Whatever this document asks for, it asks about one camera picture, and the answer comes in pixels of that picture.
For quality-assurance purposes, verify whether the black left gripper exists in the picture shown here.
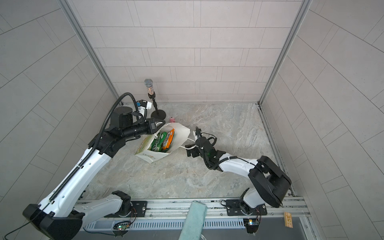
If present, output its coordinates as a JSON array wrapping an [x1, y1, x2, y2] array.
[[120, 118, 167, 142]]

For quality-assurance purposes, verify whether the white paper bag green print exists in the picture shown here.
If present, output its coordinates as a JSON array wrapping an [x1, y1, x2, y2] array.
[[135, 123, 191, 163]]

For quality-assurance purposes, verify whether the green Fox's candy packet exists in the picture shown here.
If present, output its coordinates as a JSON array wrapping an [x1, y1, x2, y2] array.
[[154, 132, 168, 152], [149, 133, 164, 152]]

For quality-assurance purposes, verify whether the orange Fox's candy packet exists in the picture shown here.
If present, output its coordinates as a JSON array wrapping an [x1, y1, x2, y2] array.
[[162, 129, 175, 152]]

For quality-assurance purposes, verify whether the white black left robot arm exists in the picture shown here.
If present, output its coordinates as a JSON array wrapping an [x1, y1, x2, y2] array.
[[23, 107, 166, 240]]

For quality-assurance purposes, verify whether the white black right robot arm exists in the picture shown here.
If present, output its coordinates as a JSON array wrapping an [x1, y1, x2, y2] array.
[[185, 128, 292, 215]]

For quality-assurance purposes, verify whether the glitter microphone on black stand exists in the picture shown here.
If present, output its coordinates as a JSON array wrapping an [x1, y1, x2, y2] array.
[[144, 79, 166, 120]]

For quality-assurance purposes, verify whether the teal cleaning cloth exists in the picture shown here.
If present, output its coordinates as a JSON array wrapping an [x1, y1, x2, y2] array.
[[179, 201, 208, 240]]

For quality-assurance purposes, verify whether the right circuit board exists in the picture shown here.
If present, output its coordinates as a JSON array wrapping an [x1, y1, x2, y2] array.
[[243, 219, 260, 234]]

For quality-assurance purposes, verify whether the left circuit board green LED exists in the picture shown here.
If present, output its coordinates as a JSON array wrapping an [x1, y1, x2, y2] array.
[[113, 221, 131, 236]]

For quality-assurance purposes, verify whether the small wooden block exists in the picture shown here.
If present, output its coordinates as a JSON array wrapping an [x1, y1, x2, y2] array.
[[284, 212, 293, 229]]

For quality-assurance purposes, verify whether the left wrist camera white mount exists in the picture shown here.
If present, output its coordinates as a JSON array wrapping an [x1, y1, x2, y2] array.
[[137, 100, 153, 120]]

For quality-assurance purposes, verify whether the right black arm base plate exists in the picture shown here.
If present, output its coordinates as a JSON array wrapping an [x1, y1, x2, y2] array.
[[220, 199, 268, 216]]

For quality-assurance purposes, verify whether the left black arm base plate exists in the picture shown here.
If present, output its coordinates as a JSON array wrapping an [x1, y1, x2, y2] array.
[[105, 201, 148, 218]]

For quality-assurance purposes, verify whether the aluminium front rail frame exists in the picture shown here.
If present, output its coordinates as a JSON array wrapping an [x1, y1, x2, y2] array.
[[81, 196, 319, 240]]

